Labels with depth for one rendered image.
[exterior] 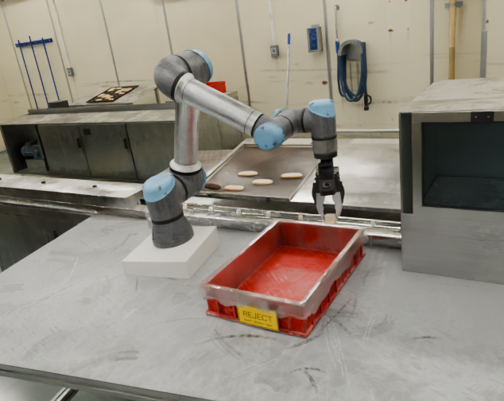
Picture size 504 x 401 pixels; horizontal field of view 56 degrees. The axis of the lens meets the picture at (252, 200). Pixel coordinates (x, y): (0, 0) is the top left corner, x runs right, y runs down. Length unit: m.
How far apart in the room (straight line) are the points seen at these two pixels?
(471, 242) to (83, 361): 1.08
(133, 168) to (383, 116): 2.79
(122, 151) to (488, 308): 4.45
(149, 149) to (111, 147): 0.55
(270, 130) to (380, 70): 4.21
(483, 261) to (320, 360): 0.55
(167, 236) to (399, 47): 4.11
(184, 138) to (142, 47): 5.44
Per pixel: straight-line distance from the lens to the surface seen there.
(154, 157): 5.04
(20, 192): 2.85
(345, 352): 1.21
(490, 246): 1.44
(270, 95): 6.01
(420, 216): 1.43
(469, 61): 5.29
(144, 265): 1.67
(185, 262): 1.57
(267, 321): 1.27
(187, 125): 1.65
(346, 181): 2.02
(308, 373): 1.16
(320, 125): 1.40
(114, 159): 5.47
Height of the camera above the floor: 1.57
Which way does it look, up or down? 20 degrees down
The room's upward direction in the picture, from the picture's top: 8 degrees counter-clockwise
